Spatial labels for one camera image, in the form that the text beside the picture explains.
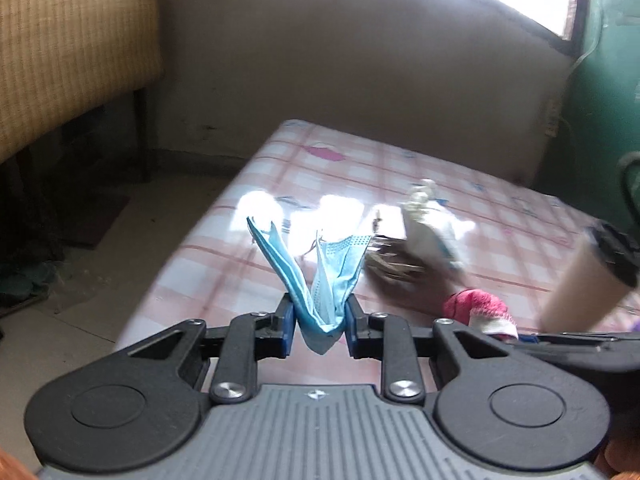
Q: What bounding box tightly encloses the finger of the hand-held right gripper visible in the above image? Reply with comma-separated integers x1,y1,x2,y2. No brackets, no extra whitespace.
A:
517,331,640,367

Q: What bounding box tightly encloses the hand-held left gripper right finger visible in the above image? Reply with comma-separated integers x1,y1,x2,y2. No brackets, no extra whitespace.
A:
345,294,513,406

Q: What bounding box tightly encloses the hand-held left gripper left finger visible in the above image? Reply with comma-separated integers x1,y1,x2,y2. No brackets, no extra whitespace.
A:
127,292,296,406

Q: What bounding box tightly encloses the blue face mask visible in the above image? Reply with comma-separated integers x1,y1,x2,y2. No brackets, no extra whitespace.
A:
246,216,373,356

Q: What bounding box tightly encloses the paper cup with black lid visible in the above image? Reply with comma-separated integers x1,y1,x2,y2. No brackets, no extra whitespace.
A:
540,222,640,333

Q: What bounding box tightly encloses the pink and white sock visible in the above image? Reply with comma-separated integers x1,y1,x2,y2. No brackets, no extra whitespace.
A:
442,289,519,343

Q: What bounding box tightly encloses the table with checked pink cloth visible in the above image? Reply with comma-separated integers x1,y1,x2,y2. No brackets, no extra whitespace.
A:
117,119,640,386

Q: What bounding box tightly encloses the green wooden cabinet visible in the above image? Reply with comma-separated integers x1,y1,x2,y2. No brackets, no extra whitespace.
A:
537,0,640,226

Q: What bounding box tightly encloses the dark green cloth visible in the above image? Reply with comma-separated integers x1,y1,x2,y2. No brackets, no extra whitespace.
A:
0,257,63,311

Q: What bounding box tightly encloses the yellow wicker sofa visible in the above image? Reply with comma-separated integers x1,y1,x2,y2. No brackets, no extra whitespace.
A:
0,0,163,183

